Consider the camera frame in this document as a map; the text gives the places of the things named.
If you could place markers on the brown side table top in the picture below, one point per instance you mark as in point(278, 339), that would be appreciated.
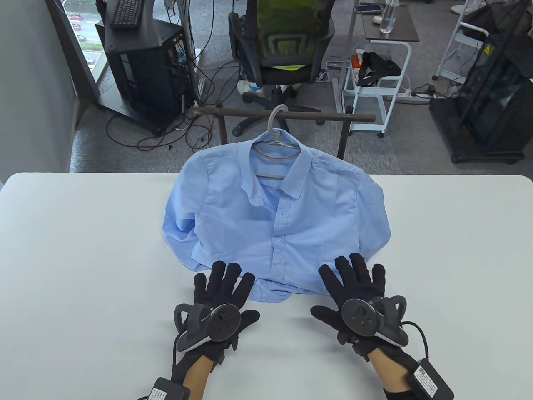
point(404, 29)

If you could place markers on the white rolling cart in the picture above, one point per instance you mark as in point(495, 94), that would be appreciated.
point(366, 92)

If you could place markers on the black right wrist sensor box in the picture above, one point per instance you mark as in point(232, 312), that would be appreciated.
point(431, 379)

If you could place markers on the dark wooden clothes rack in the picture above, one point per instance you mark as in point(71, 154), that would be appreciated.
point(325, 116)

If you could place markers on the black bag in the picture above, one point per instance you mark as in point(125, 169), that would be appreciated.
point(483, 16)

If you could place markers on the grey plastic hanger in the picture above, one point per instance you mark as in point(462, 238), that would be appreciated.
point(270, 121)

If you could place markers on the person's left forearm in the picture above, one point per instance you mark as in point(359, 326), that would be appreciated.
point(195, 379)

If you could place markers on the black left wrist sensor box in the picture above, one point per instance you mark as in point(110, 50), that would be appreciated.
point(168, 391)

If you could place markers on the black computer workstation cart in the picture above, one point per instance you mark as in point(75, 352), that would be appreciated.
point(145, 71)

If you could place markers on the black left hand controller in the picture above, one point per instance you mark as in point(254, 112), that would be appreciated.
point(222, 325)

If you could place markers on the orange white device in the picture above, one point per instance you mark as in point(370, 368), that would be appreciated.
point(356, 61)

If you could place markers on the black hand controller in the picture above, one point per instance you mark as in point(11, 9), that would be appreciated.
point(360, 316)
point(222, 325)

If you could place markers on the light blue long-sleeve shirt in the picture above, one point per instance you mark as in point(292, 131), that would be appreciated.
point(291, 208)

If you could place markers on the person's right hand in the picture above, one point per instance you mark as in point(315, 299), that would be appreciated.
point(354, 283)

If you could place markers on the white shoe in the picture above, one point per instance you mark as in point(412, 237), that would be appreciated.
point(247, 86)

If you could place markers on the white power strip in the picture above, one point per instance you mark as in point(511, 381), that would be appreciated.
point(416, 99)

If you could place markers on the black cage cabinet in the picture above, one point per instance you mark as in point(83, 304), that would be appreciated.
point(491, 104)

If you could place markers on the clear water bottle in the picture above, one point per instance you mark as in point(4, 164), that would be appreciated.
point(388, 18)

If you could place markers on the person's right forearm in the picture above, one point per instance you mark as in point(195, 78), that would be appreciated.
point(387, 373)

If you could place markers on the person's left hand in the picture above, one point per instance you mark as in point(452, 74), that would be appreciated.
point(220, 287)

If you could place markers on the black green mesh office chair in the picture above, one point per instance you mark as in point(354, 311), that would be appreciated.
point(287, 75)

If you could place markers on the black wrist sensor box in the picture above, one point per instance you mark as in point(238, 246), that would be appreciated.
point(168, 391)
point(431, 379)

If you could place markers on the black keyboard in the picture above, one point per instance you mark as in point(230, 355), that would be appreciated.
point(125, 12)

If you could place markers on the black right hand controller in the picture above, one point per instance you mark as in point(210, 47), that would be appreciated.
point(360, 316)

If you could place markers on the white step rack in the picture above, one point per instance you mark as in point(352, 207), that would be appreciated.
point(458, 39)

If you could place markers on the smartphone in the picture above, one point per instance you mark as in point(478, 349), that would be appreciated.
point(368, 7)

